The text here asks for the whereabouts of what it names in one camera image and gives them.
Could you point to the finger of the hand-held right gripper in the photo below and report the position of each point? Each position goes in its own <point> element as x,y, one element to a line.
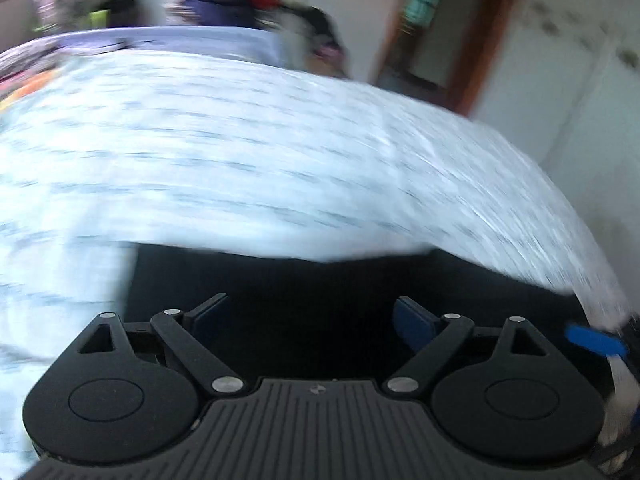
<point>595,341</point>

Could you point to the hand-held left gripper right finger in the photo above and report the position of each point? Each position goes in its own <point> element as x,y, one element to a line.
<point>412,322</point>

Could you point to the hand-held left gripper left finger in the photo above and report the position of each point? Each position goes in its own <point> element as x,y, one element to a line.
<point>207,317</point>

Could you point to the black pants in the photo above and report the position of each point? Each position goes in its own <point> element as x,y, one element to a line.
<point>310,300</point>

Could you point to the white printed bed sheet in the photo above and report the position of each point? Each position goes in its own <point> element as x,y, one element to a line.
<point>250,160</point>

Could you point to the light blue blanket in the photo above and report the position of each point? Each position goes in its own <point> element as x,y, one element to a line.
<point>175,40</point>

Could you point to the white sliding wardrobe door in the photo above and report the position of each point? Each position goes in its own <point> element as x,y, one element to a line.
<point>575,60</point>

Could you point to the white stuffed bag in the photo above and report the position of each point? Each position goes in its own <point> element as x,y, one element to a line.
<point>290,40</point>

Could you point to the dark blue clothes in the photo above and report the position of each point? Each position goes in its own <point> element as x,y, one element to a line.
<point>220,12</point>

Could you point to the patterned purple quilt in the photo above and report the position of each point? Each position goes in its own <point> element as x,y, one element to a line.
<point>25,70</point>

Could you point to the black backpack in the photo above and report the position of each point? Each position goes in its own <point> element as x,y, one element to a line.
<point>322,25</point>

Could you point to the green object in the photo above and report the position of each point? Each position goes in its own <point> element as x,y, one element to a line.
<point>99,19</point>

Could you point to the black bag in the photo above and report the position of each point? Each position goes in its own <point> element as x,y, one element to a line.
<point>122,10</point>

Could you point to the wooden door frame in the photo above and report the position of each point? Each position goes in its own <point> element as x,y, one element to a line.
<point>480,35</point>

